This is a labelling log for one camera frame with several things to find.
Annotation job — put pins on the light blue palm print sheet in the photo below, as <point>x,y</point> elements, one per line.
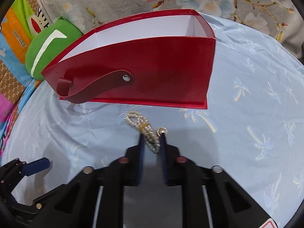
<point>249,114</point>

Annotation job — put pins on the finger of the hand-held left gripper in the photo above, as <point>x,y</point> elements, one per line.
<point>36,166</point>

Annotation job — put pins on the colourful cartoon blanket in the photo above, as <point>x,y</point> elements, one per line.
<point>16,40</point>

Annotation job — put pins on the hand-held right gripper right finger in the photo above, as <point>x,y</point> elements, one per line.
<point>163,159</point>

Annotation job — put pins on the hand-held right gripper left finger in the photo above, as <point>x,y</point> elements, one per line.
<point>141,158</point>

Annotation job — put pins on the green pillow with white stripe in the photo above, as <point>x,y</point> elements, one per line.
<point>47,49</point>

